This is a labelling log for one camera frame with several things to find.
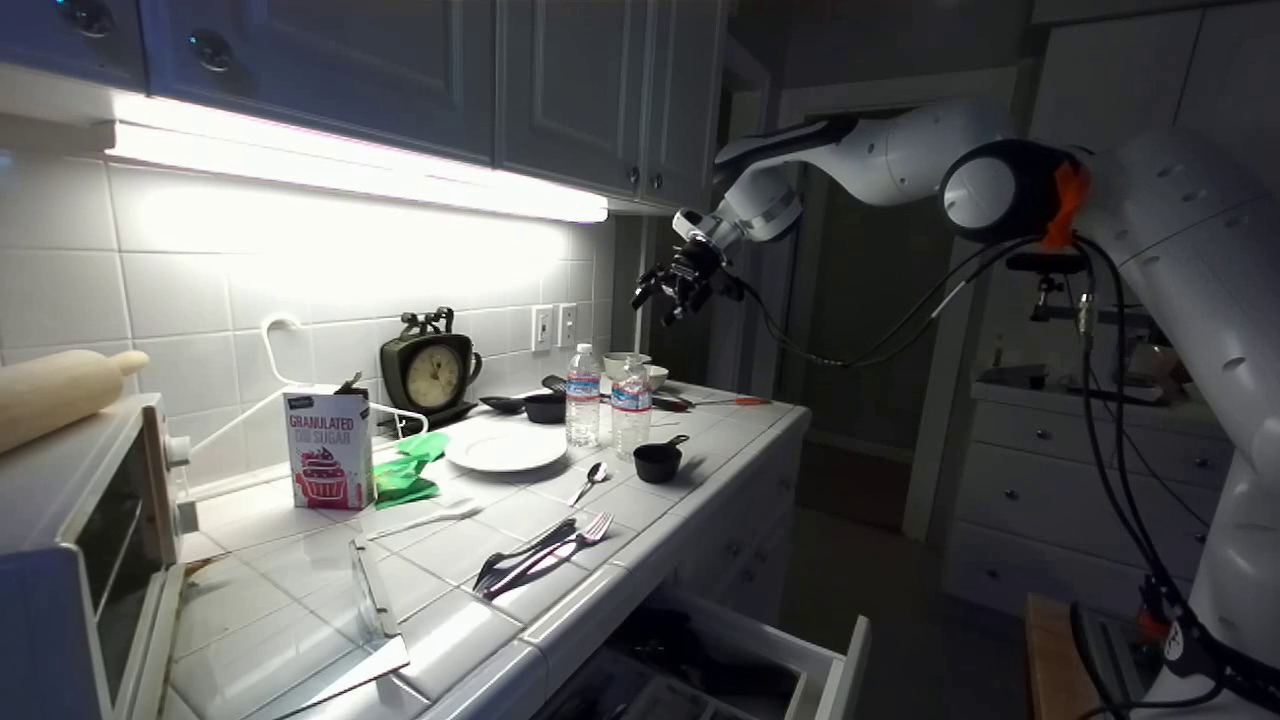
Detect white round plate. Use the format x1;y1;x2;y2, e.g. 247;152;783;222
442;421;568;475

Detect green cloth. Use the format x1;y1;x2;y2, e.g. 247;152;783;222
371;430;448;509

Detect white wall outlet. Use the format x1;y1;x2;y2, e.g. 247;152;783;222
527;304;557;353

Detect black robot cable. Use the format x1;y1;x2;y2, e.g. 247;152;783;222
730;232;1280;720

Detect under cabinet light bar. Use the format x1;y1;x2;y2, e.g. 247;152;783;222
98;93;608;222

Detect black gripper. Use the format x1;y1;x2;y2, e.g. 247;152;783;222
632;238;743;324

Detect metal tongs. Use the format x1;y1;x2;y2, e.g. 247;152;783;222
271;495;487;720

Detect black measuring cup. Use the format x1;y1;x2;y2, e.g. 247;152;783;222
478;392;565;425

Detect wooden rolling pin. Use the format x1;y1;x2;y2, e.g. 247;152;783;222
0;349;146;452

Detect blue upper cabinets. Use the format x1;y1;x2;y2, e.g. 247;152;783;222
0;0;723;212

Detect white open cutlery drawer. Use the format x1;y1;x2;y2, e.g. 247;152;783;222
530;592;872;720

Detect white dresser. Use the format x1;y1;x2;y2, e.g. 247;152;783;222
942;383;1230;614

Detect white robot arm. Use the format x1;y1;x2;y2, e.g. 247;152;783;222
635;99;1280;664

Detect silver spoon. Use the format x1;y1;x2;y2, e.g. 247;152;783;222
568;461;610;509

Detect white toaster oven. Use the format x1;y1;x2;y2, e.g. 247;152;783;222
0;392;185;720

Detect black vintage clock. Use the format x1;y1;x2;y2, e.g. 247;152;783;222
378;309;483;428

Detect pink white carton box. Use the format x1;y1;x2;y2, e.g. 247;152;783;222
282;386;371;512

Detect black handled cutlery pair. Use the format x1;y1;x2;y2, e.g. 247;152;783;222
472;516;608;599

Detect small black cup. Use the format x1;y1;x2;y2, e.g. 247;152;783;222
632;435;683;482

